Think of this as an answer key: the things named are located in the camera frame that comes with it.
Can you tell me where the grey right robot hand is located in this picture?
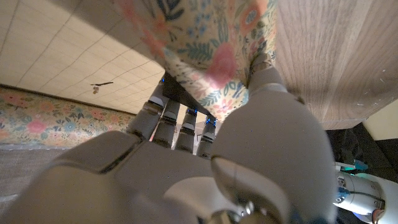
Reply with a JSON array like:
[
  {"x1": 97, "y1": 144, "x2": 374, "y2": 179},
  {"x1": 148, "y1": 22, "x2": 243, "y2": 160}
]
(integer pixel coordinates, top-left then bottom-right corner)
[{"x1": 0, "y1": 55, "x2": 340, "y2": 224}]

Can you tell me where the black package box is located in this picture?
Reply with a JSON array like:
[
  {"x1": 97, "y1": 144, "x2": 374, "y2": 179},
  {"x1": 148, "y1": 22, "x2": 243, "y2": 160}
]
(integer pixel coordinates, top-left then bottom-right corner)
[{"x1": 161, "y1": 73, "x2": 215, "y2": 118}]

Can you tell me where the floral wrapping paper sheet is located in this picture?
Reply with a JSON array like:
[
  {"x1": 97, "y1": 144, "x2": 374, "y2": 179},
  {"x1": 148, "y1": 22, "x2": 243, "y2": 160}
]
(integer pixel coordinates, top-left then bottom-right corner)
[{"x1": 0, "y1": 0, "x2": 277, "y2": 149}]

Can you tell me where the beige striped backdrop cloth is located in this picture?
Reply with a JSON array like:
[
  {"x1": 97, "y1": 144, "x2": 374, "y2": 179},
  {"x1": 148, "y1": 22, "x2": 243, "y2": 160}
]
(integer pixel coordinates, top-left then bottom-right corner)
[{"x1": 0, "y1": 143, "x2": 78, "y2": 206}]

